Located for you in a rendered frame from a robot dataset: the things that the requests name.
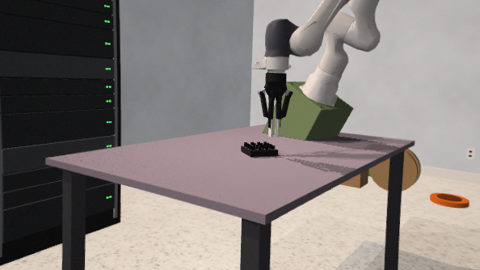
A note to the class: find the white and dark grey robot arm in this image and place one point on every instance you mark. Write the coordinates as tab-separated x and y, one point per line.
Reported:
339	28

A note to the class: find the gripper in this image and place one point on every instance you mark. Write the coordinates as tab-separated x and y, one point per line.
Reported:
275	87

